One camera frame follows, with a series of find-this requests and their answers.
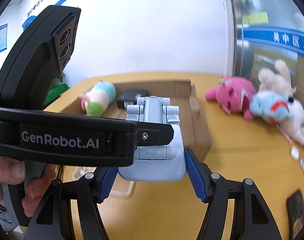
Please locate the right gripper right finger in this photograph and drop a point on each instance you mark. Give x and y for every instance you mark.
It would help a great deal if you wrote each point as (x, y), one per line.
(252, 218)

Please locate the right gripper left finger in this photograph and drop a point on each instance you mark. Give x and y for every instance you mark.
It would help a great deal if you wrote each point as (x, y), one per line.
(53, 216)

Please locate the black UGREEN box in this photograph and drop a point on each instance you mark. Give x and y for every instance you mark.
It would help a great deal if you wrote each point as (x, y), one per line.
(129, 97)

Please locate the clear white phone case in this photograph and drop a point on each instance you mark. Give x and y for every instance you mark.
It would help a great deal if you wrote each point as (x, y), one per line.
(121, 187)

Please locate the grey sleeve forearm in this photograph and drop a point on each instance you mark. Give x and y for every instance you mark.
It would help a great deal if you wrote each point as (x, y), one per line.
(7, 225)

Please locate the person's left hand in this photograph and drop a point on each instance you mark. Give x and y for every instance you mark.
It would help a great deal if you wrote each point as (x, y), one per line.
(13, 172)

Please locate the dark brown card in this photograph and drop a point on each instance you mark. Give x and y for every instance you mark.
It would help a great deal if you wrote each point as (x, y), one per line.
(295, 211)

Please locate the green cloth covered bench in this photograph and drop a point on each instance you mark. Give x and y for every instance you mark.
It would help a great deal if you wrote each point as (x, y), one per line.
(57, 87)

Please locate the pink teal pig plush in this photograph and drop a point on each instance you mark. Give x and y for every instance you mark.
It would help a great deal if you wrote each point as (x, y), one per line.
(96, 101)

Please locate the white dog plush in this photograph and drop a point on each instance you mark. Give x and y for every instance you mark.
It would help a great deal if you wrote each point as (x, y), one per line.
(293, 128)

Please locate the cardboard box tray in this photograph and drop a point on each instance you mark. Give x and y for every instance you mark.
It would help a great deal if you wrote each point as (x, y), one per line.
(182, 93)

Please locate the blue elephant plush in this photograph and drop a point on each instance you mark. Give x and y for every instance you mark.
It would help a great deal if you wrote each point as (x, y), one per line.
(271, 107)

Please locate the pink bear plush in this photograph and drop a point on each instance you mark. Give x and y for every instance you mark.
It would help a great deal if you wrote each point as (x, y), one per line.
(233, 95)

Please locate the cream bunny plush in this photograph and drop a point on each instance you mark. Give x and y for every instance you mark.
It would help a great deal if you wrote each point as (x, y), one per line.
(279, 82)

